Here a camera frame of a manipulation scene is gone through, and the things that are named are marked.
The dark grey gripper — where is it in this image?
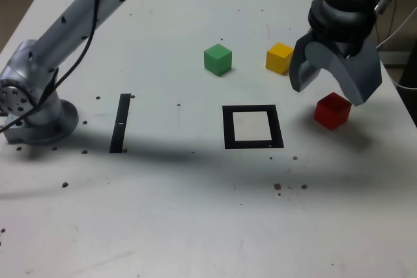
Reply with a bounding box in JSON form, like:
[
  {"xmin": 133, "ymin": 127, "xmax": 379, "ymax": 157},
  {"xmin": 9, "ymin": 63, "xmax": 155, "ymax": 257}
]
[{"xmin": 289, "ymin": 30, "xmax": 382, "ymax": 107}]

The red cube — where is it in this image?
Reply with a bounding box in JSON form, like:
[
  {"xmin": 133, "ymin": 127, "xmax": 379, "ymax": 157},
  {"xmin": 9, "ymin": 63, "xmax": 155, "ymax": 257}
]
[{"xmin": 313, "ymin": 92, "xmax": 352, "ymax": 132}]

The yellow cube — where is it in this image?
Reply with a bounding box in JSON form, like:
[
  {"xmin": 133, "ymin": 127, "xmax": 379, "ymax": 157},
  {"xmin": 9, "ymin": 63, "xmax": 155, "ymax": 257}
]
[{"xmin": 265, "ymin": 42, "xmax": 295, "ymax": 76}]

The green cube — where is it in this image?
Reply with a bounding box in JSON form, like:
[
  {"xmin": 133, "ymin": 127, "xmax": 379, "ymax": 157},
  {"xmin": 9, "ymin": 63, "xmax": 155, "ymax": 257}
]
[{"xmin": 203, "ymin": 43, "xmax": 233, "ymax": 77}]

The black tape square outline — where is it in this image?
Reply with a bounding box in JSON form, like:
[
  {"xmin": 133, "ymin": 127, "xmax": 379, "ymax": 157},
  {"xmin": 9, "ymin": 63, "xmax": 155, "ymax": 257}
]
[{"xmin": 222, "ymin": 104, "xmax": 285, "ymax": 150}]

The black tape strip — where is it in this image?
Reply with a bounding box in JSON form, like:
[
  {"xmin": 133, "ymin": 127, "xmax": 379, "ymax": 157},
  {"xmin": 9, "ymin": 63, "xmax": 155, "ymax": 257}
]
[{"xmin": 109, "ymin": 93, "xmax": 132, "ymax": 154}]

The white cable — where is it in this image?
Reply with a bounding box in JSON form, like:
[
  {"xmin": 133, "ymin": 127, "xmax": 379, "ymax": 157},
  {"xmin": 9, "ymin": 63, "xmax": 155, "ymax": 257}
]
[
  {"xmin": 390, "ymin": 68, "xmax": 417, "ymax": 90},
  {"xmin": 377, "ymin": 7, "xmax": 417, "ymax": 49}
]

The thin black hanging cable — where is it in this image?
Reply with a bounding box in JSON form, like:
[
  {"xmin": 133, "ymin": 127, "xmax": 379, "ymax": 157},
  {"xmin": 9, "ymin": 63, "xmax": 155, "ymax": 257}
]
[{"xmin": 374, "ymin": 0, "xmax": 397, "ymax": 42}]

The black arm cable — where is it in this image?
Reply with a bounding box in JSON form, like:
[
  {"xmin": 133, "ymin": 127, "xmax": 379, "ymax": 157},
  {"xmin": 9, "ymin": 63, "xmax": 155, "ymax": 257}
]
[{"xmin": 0, "ymin": 0, "xmax": 107, "ymax": 134}]

